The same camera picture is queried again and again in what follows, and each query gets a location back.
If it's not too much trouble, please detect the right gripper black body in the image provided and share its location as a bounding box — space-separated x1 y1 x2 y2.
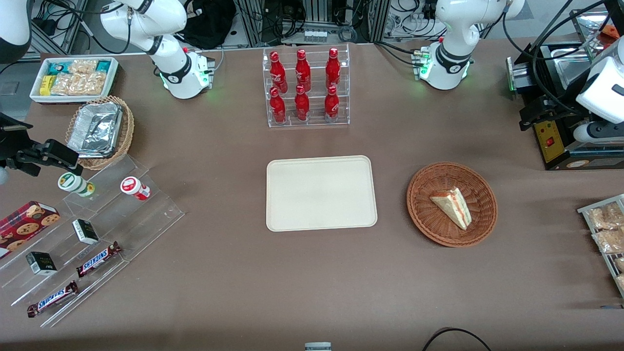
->
0 141 50 171

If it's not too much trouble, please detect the triangular sandwich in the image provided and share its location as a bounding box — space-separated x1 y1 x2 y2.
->
429 187 473 231

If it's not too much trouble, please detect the silver foil tray stack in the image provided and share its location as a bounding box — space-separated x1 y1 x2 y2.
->
67 102 123 158

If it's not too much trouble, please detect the light oval wicker basket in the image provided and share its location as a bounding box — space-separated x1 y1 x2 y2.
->
64 96 135 171

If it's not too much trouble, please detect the brown round wicker basket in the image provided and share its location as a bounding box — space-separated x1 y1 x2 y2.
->
407 161 498 248

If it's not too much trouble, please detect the beige rectangular serving tray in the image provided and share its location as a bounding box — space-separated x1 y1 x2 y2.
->
266 155 378 233

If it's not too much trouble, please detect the white bottle green cap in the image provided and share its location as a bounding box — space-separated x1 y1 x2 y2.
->
58 172 96 198

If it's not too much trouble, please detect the black hot food display case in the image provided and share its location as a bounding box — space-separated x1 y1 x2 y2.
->
506 7 624 172

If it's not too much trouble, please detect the red plaid cookie box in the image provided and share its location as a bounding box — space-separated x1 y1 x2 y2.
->
0 200 61 259

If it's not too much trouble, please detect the white rectangular snack bin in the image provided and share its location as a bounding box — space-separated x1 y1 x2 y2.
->
29 57 120 106

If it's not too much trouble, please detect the large clear cracker bag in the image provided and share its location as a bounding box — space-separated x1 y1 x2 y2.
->
51 71 107 97

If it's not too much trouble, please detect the white bottle red label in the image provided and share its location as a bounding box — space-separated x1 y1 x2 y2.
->
120 176 151 201

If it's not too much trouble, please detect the small black box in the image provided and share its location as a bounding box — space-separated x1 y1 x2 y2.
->
25 251 58 275
72 219 100 245

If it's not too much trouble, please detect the small clear cracker bag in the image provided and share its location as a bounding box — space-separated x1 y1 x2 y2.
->
68 59 99 75

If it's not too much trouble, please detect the clear acrylic stepped display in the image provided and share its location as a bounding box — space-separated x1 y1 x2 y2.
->
0 155 185 328

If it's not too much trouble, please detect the Snickers chocolate bar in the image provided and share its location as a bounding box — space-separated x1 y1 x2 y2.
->
26 281 79 318
76 241 122 278

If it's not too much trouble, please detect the black fabric bag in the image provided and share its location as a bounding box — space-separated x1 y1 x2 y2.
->
176 0 237 50

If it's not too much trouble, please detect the red cola bottle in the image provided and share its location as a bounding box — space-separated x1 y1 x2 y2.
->
325 47 341 89
294 85 311 121
270 51 289 94
324 85 340 123
269 87 287 124
295 49 312 93

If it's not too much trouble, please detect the clear acrylic bottle rack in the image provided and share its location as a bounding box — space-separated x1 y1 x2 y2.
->
262 43 351 129

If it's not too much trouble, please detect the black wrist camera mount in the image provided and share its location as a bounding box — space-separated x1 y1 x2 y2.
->
0 113 34 132

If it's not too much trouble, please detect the grey wire snack tray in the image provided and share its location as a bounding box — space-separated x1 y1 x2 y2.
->
577 194 624 298

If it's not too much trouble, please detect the aluminium equipment frame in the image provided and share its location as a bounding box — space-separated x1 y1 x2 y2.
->
233 0 391 47

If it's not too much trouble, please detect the black floor cable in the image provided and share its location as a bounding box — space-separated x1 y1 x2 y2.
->
421 327 493 351

